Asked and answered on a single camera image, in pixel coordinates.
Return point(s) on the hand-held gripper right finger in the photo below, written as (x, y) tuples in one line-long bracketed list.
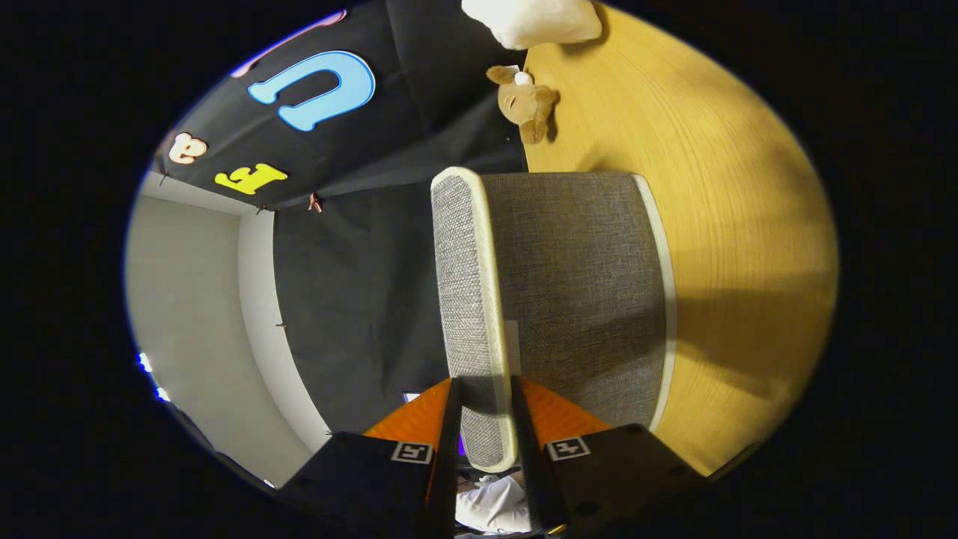
[(535, 464)]

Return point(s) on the grey fabric storage box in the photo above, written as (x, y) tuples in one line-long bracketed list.
[(576, 284)]

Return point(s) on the person's white clothing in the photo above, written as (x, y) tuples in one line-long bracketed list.
[(494, 505)]

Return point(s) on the white plush toy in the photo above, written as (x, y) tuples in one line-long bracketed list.
[(539, 22)]

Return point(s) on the pink clip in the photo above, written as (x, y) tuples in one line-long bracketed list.
[(315, 203)]

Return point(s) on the brown plush toy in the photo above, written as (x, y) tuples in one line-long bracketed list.
[(524, 101)]

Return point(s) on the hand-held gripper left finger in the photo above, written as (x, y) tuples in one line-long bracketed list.
[(359, 486)]

